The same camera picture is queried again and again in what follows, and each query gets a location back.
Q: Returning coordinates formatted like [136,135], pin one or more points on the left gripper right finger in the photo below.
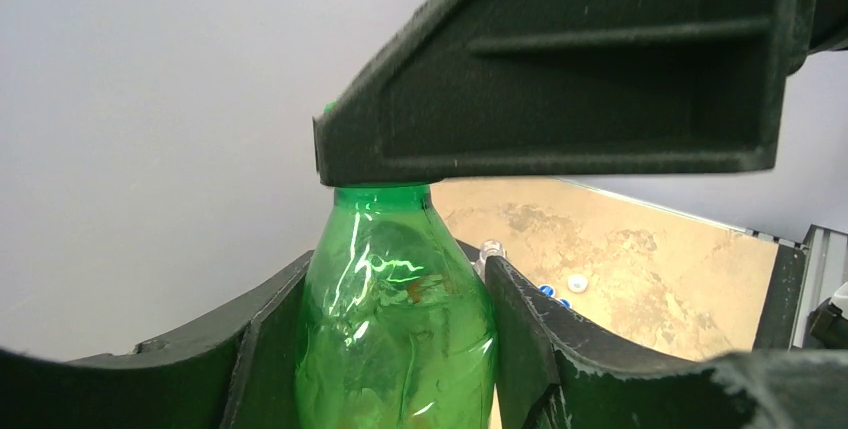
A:
[558,369]

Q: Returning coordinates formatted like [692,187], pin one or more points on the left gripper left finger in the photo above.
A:
[233,367]

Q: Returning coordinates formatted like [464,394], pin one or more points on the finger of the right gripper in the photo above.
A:
[471,88]

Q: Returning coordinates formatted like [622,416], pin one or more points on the white blue bottle cap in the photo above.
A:
[548,290]

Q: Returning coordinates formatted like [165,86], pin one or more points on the slim clear plastic bottle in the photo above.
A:
[489,248]

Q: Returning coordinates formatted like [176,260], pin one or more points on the green plastic bottle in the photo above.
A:
[396,328]

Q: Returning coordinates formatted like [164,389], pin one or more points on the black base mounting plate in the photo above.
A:
[779,313]

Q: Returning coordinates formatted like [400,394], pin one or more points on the aluminium frame rail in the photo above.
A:
[825,273]

